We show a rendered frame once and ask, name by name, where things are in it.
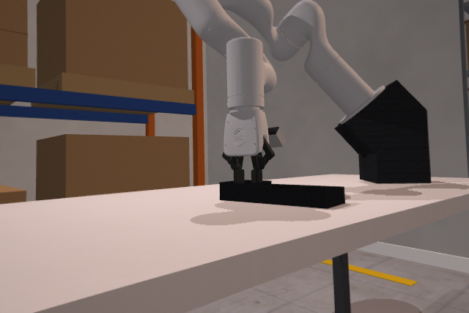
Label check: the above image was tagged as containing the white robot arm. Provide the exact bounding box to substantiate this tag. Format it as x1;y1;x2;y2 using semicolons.
174;0;385;124

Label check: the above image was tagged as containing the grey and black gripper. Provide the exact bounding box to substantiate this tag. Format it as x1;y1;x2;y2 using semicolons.
222;108;275;183

